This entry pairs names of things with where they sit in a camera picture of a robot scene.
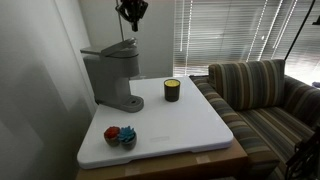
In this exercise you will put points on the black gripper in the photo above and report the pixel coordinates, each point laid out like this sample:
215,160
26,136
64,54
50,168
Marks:
132,4

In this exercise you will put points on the grey Keurig coffee machine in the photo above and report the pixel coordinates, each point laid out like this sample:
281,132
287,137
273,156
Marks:
110,78

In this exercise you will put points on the thin grey metal rod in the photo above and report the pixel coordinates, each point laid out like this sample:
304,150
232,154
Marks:
121,30

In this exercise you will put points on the dark glass yellow candle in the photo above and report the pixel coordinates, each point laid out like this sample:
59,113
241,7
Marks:
172,90

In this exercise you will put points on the white window blinds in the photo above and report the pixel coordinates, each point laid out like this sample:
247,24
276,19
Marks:
230,33

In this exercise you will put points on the white table board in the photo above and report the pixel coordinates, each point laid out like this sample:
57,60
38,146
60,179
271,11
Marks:
173,123

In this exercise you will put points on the red succulent in pot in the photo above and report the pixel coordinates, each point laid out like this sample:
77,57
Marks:
111,134

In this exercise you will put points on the blue succulent in pot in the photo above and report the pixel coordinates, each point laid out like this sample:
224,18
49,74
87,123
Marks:
127,136

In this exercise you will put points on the striped sofa cushion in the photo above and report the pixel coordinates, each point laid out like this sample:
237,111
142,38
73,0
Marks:
248,83

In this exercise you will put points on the brown cardboard box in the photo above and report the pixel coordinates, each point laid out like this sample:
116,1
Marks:
173,165

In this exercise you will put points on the thin black slanted pole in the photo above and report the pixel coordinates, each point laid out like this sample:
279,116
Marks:
298,31

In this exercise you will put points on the striped sofa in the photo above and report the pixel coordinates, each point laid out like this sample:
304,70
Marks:
263,123

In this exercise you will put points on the small black mounted object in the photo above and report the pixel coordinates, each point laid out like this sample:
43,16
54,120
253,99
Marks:
316,20

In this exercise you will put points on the small blue object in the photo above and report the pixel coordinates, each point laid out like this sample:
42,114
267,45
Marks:
316,84

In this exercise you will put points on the dark metal frame object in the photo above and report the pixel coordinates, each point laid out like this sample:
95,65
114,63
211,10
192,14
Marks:
305,156

